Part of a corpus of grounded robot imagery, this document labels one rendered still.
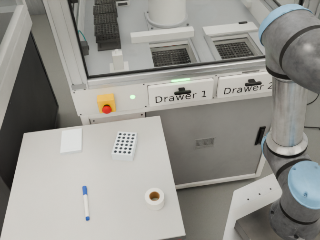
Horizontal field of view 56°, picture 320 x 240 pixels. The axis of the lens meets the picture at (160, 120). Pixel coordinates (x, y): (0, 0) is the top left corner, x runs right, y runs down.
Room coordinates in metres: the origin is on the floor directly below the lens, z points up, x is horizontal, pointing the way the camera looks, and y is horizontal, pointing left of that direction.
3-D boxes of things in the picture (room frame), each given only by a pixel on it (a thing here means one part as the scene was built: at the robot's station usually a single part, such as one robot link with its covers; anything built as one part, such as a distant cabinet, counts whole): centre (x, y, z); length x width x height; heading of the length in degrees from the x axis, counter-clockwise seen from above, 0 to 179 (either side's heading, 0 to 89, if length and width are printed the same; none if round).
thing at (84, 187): (0.57, 0.28, 0.77); 0.14 x 0.02 x 0.02; 13
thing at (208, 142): (1.52, -0.09, 0.40); 1.03 x 0.95 x 0.80; 97
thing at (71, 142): (0.87, 0.38, 0.77); 0.13 x 0.09 x 0.02; 8
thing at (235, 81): (1.08, -0.41, 0.87); 0.29 x 0.02 x 0.11; 97
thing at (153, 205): (0.57, 0.03, 0.78); 0.07 x 0.07 x 0.04
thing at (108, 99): (0.98, 0.23, 0.88); 0.07 x 0.05 x 0.07; 97
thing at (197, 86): (1.04, -0.10, 0.87); 0.29 x 0.02 x 0.11; 97
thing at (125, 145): (0.82, 0.15, 0.78); 0.12 x 0.08 x 0.04; 171
